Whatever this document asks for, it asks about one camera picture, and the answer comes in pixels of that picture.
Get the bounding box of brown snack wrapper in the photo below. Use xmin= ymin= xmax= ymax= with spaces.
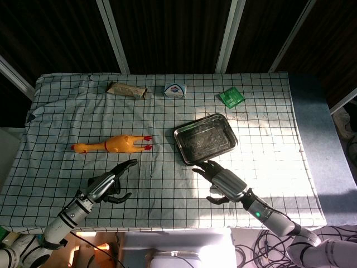
xmin=105 ymin=80 xmax=149 ymax=100

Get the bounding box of white blue soap box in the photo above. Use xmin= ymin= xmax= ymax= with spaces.
xmin=163 ymin=82 xmax=187 ymax=99

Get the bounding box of grey blue table pad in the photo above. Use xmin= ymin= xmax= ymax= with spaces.
xmin=286 ymin=73 xmax=357 ymax=227

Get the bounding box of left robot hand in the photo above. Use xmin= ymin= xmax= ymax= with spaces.
xmin=79 ymin=159 xmax=139 ymax=208

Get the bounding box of brown cardboard box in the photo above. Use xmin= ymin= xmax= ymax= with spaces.
xmin=38 ymin=231 xmax=124 ymax=268

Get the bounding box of black floor cable bundle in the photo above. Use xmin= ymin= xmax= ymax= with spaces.
xmin=233 ymin=228 xmax=296 ymax=268

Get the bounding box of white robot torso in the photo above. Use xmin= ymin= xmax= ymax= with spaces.
xmin=122 ymin=231 xmax=238 ymax=268

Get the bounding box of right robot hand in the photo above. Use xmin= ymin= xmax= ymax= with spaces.
xmin=191 ymin=160 xmax=249 ymax=205

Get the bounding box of white sneaker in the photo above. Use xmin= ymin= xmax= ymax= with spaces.
xmin=332 ymin=107 xmax=355 ymax=140

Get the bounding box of green foil packet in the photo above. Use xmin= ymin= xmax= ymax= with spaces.
xmin=218 ymin=86 xmax=245 ymax=109

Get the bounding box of white window frame post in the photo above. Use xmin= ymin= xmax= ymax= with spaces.
xmin=330 ymin=87 xmax=357 ymax=114
xmin=0 ymin=55 xmax=36 ymax=101
xmin=96 ymin=0 xmax=131 ymax=74
xmin=215 ymin=0 xmax=247 ymax=74
xmin=268 ymin=0 xmax=318 ymax=73

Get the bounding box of white black checkered tablecloth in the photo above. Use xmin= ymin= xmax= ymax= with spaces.
xmin=0 ymin=71 xmax=327 ymax=235

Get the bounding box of rectangular metal tray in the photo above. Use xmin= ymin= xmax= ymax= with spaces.
xmin=173 ymin=113 xmax=239 ymax=166

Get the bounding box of yellow rubber chicken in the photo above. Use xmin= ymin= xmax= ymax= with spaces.
xmin=70 ymin=134 xmax=153 ymax=155

